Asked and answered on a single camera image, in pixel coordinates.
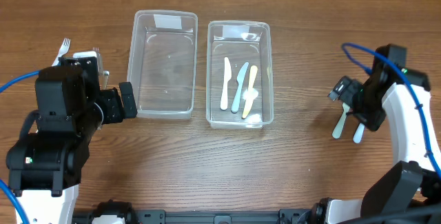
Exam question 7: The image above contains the yellow plastic knife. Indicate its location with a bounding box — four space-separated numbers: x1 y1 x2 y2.
242 65 258 119

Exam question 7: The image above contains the light blue plastic knife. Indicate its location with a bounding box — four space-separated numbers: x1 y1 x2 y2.
231 62 249 113

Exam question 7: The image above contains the white plastic knife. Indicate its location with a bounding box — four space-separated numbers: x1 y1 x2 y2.
220 57 232 110
353 123 365 144

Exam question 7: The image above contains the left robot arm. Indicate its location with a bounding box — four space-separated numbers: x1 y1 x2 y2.
3 52 137 223

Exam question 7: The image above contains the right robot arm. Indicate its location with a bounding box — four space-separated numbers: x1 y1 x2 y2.
298 43 440 223

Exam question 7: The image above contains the left clear plastic container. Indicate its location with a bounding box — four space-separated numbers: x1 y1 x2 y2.
127 10 198 119

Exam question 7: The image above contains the clear plastic container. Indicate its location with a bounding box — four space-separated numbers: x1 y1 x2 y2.
127 10 198 119
206 20 274 130

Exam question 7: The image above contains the right clear plastic container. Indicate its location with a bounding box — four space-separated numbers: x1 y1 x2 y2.
206 20 274 130

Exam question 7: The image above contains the upright metal fork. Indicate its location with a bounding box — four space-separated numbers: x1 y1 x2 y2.
92 47 103 76

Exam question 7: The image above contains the light blue plastic fork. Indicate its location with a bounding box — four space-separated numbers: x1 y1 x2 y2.
52 38 71 66

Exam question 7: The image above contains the thick handled metal fork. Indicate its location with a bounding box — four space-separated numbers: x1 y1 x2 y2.
101 70 110 90

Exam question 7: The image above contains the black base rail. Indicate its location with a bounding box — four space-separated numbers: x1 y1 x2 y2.
72 199 321 224

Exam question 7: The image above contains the left blue cable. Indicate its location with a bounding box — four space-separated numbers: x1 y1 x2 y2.
0 69 42 224

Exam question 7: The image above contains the black corrugated hose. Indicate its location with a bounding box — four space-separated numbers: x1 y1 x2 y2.
344 205 441 224

